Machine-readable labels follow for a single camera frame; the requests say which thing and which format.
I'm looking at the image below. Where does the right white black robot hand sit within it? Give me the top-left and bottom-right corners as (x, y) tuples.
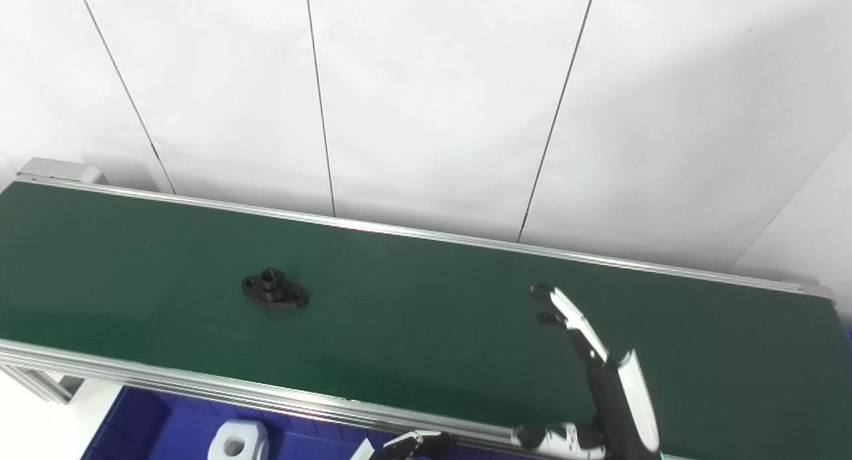
(513, 284), (662, 460)

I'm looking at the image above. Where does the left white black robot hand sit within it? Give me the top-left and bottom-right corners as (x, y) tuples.
(349, 431), (457, 460)

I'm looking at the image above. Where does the black flange part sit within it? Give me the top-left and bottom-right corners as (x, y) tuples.
(241, 268), (311, 311)

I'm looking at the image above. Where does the green conveyor belt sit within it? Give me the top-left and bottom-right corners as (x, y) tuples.
(0, 182), (852, 460)
(0, 157), (852, 460)

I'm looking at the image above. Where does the white block part with hole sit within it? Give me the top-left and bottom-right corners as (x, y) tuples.
(207, 420), (271, 460)

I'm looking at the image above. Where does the blue bin with white parts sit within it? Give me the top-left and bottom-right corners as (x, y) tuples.
(80, 385), (373, 460)

